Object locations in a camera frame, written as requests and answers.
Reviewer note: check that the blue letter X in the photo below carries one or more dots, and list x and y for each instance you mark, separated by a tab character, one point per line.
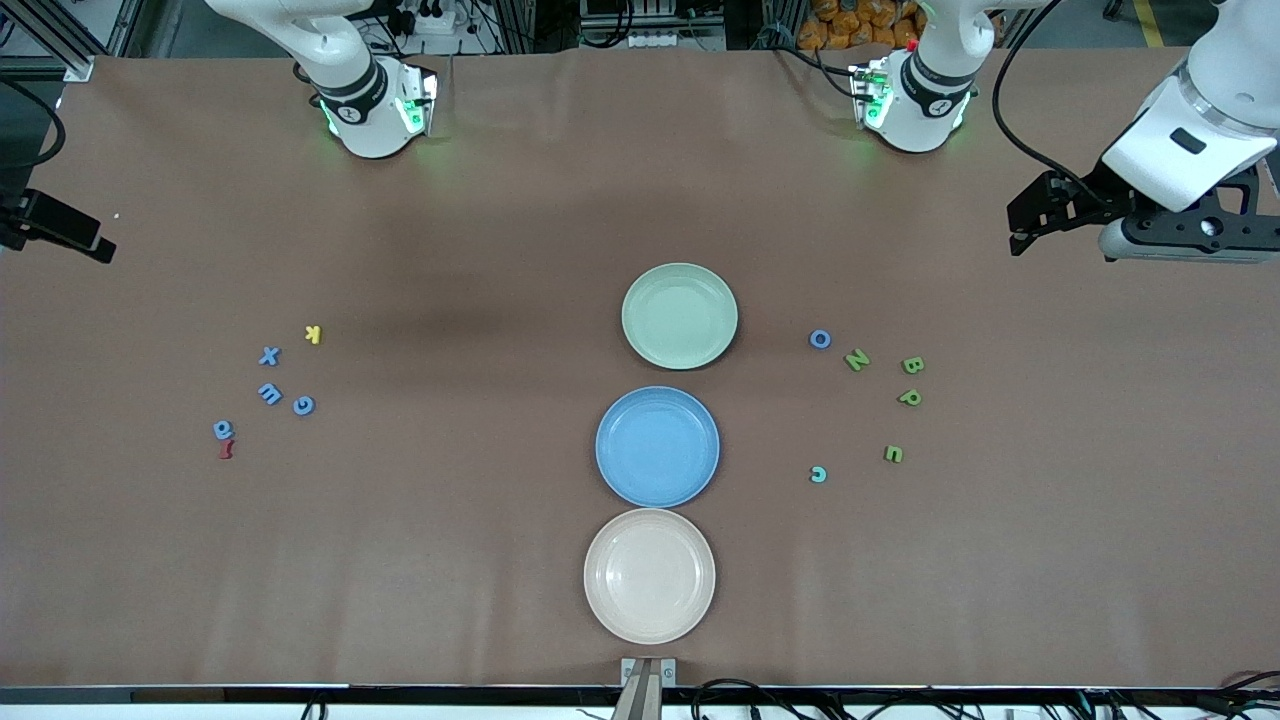
269	356

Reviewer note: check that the green letter P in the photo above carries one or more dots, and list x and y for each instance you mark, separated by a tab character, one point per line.
909	398

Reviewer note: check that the green letter N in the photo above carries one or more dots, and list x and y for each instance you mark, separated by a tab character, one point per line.
857	360

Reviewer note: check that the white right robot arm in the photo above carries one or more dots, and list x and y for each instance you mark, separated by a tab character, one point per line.
360	120

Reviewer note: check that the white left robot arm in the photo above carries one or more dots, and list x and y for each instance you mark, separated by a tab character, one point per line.
920	110

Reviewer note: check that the green letter B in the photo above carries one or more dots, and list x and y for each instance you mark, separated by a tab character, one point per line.
913	365

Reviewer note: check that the blue letter Q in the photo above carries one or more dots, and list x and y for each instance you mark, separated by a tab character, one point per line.
218	428

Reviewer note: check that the bag of orange fruits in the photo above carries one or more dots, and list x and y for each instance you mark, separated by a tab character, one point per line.
860	20

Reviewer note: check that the blue letter E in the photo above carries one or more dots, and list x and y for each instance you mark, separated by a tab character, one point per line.
268	397

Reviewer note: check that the blue letter O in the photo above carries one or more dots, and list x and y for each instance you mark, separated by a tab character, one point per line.
813	339

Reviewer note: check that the blue letter G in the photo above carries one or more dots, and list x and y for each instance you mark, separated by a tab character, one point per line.
298	408

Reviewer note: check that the pale green plate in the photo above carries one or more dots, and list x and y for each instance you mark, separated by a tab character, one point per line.
680	330

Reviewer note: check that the long white power strip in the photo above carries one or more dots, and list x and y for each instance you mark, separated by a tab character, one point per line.
680	40

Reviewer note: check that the white power strip with plugs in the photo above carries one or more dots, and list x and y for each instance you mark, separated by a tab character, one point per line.
430	20

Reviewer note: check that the brown table cover sheet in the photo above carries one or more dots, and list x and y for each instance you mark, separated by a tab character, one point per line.
500	250

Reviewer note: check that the blue plate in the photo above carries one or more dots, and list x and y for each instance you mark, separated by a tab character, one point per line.
657	450

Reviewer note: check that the beige plate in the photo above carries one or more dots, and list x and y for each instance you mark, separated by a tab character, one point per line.
650	575

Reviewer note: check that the silver aluminium frame bar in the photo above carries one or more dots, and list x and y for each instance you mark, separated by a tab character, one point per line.
70	65

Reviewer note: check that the metal table bracket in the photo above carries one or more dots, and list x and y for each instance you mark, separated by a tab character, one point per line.
648	690

